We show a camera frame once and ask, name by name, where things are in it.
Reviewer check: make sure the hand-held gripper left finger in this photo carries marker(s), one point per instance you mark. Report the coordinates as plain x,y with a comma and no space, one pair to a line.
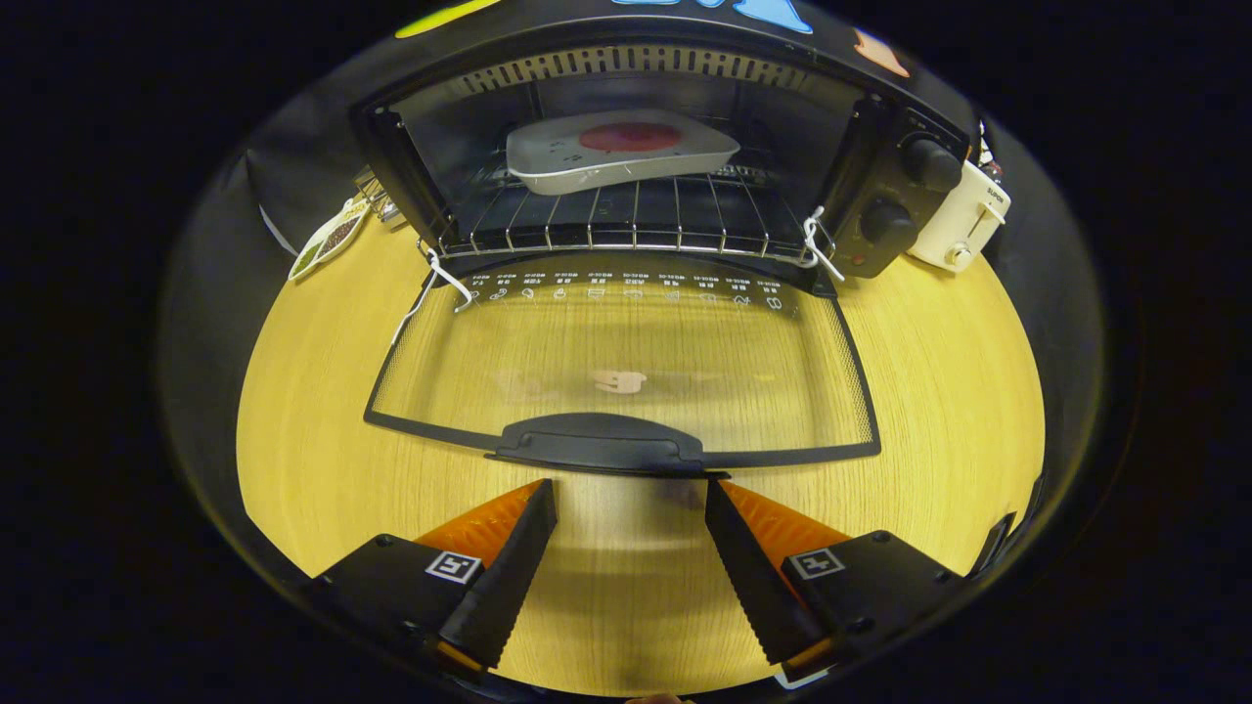
504,587

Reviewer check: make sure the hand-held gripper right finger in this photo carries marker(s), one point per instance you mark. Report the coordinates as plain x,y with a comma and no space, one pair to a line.
753,587

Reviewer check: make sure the black toaster oven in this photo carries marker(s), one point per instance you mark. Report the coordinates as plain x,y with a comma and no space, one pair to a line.
890,186

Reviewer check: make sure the white square plate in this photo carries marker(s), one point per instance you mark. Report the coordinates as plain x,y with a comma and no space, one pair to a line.
548,156

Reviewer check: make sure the pink ham slice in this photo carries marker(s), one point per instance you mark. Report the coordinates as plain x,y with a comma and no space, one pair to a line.
631,137

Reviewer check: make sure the white pop-up toaster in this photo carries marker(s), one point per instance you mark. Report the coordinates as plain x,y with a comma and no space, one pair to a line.
963,220

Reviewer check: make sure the black table edge box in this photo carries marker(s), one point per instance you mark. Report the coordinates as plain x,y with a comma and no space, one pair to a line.
993,548

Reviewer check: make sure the white divided dish of beans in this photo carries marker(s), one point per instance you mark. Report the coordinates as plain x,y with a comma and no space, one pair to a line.
328,244

